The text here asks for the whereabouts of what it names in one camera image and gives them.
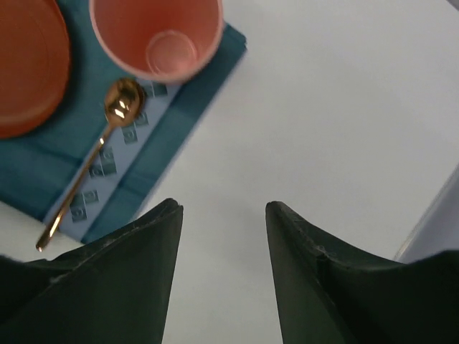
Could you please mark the copper spoon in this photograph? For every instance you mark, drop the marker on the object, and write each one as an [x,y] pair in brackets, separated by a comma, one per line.
[122,104]

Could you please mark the pink plastic cup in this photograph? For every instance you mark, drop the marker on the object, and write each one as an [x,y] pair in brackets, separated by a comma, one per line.
[160,41]

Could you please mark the blue patterned placemat cloth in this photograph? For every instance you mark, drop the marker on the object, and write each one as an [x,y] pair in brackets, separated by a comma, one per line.
[37,169]

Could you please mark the red round plate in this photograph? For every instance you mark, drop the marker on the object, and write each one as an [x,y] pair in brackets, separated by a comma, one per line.
[35,64]

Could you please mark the aluminium table edge rail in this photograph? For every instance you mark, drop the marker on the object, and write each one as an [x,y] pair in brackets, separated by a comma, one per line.
[437,229]

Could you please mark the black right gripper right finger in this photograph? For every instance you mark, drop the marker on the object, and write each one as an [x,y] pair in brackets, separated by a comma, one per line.
[328,291]

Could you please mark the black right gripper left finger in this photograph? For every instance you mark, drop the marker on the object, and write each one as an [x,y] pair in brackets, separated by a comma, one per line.
[115,289]

